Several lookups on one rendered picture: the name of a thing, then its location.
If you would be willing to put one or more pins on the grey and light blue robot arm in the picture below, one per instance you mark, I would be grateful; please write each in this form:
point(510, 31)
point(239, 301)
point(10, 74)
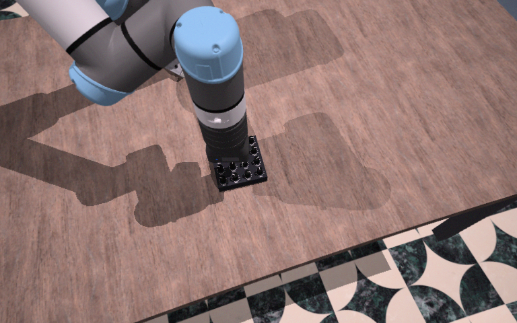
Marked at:
point(117, 45)

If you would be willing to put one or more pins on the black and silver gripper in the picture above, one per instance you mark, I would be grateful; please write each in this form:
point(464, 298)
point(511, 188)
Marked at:
point(225, 134)

